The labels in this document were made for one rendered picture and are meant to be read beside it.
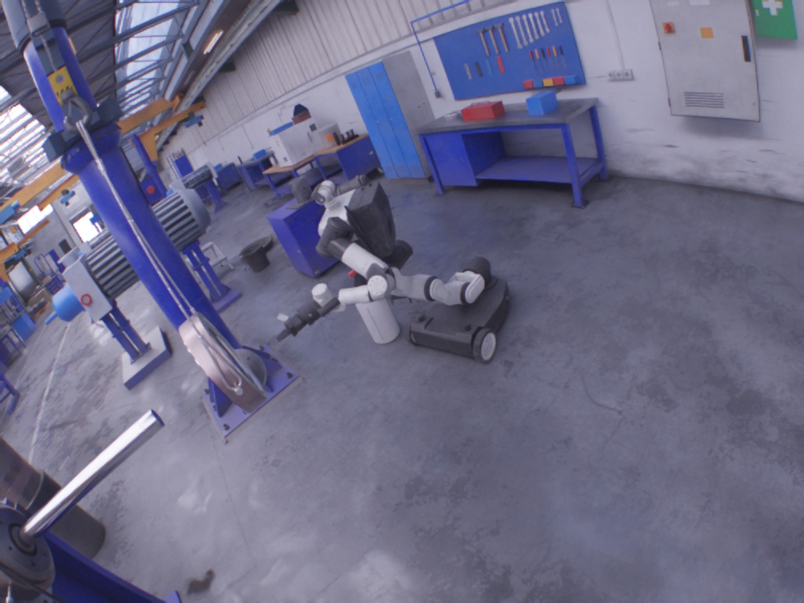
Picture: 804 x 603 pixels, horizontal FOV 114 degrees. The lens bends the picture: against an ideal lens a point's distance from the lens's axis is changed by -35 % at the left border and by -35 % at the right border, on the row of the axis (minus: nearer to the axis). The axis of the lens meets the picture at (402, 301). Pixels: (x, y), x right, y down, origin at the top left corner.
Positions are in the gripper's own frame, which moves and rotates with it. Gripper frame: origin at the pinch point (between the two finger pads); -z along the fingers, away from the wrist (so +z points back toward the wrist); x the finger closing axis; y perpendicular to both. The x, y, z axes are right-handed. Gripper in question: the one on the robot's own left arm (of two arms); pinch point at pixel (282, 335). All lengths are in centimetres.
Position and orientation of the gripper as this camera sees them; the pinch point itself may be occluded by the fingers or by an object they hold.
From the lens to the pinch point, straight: 166.6
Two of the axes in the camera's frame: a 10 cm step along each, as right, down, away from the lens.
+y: -6.8, -7.3, 0.9
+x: -1.6, 2.7, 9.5
